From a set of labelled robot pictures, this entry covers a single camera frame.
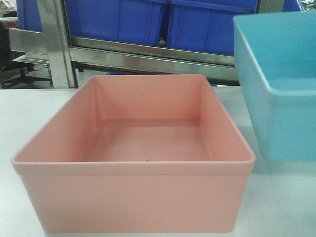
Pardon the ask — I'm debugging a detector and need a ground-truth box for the pink plastic box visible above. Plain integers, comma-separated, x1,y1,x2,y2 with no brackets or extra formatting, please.
11,75,255,233

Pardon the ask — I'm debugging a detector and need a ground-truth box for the light blue plastic box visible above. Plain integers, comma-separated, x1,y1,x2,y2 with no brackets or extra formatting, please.
233,10,316,161

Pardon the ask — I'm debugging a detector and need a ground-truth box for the stainless steel shelf rack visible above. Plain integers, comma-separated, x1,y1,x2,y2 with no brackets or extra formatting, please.
8,0,284,89

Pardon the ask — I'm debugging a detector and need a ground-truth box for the blue crate centre left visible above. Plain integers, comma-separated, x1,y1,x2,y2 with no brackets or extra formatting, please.
65,0,169,46

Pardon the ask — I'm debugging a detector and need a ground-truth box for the blue crate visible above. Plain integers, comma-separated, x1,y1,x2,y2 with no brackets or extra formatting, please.
65,0,169,46
166,0,257,56
283,0,304,12
16,0,42,32

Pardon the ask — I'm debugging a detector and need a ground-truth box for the blue crate centre right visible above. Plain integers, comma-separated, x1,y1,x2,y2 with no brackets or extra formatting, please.
166,0,257,56

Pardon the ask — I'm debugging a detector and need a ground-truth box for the black office chair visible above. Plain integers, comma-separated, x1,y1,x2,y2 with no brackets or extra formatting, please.
0,60,53,89

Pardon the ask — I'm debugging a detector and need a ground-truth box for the blue crate far left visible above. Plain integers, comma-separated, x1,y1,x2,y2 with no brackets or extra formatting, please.
16,0,42,32

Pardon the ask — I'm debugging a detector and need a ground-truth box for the blue crate far right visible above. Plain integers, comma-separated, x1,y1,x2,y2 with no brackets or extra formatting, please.
283,0,304,12

